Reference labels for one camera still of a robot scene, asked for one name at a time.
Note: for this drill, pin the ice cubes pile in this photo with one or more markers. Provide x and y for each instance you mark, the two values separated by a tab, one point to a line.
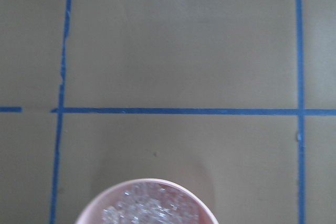
152	203

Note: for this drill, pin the pink bowl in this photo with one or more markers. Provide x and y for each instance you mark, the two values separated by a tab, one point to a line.
90	214

